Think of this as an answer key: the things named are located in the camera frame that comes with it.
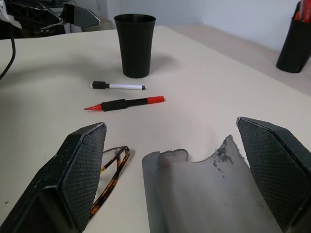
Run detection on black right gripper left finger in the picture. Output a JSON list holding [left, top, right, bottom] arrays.
[[0, 122, 108, 233]]

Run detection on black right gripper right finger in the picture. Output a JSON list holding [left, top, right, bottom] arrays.
[[236, 116, 311, 233]]

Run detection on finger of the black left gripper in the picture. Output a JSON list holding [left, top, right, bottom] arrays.
[[63, 4, 102, 29], [24, 4, 67, 31]]

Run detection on tortoiseshell eyeglasses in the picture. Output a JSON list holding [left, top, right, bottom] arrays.
[[88, 145, 131, 220]]

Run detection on grey rectangular block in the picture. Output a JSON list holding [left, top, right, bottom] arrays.
[[141, 134, 284, 233]]

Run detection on white marker with black cap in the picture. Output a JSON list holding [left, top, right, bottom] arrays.
[[89, 81, 147, 91]]

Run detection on black pen with red cap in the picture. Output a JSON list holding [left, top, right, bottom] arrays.
[[84, 96, 165, 114]]

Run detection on black plastic cup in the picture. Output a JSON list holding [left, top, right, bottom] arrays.
[[113, 14, 156, 79]]

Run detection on black pen holder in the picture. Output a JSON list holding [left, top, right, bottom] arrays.
[[276, 1, 311, 73]]

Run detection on red pen in holder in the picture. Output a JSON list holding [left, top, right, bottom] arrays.
[[300, 0, 311, 23]]

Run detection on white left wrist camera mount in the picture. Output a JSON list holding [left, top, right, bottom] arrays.
[[0, 0, 20, 28]]

